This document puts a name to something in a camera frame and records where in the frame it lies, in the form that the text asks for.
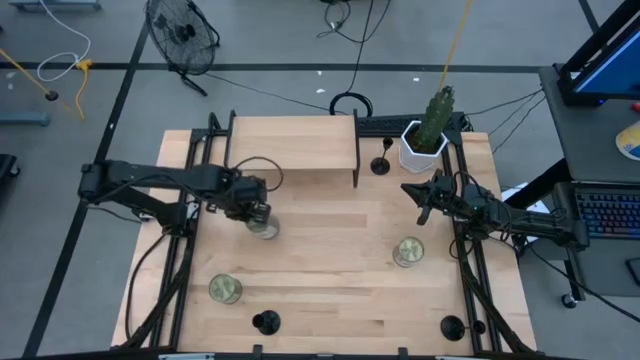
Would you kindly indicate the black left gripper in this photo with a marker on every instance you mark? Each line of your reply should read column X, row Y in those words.
column 247, row 195

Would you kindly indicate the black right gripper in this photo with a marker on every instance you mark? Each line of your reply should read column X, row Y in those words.
column 449, row 194

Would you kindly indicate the glass candle jar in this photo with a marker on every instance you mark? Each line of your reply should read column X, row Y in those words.
column 225, row 289
column 265, row 231
column 409, row 251

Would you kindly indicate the black candlestick holder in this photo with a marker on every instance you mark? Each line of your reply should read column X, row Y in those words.
column 452, row 328
column 380, row 166
column 267, row 322

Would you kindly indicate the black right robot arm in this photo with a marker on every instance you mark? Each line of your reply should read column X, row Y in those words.
column 530, row 220

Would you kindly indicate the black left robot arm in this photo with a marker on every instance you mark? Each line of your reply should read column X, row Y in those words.
column 150, row 175

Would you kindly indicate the white hexagonal plant pot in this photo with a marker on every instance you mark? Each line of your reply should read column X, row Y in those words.
column 415, row 162

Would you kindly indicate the wooden shelf riser black legs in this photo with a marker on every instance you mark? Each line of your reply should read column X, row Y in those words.
column 310, row 145

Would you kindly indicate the white paper sheet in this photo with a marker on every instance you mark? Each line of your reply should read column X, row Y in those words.
column 517, row 189

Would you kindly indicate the black caster wheel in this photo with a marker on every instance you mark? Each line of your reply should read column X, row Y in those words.
column 569, row 300

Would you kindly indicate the grey desk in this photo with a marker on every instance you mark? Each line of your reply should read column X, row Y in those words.
column 590, row 140

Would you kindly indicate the backlit rainbow keyboard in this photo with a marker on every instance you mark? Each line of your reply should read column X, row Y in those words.
column 610, row 215

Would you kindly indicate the black floor fan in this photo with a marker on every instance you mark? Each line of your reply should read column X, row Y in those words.
column 182, row 35

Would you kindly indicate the yellow blue round object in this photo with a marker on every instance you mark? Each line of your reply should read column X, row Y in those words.
column 631, row 142

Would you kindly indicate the black monitor with stand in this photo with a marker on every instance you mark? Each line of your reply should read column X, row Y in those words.
column 610, row 70

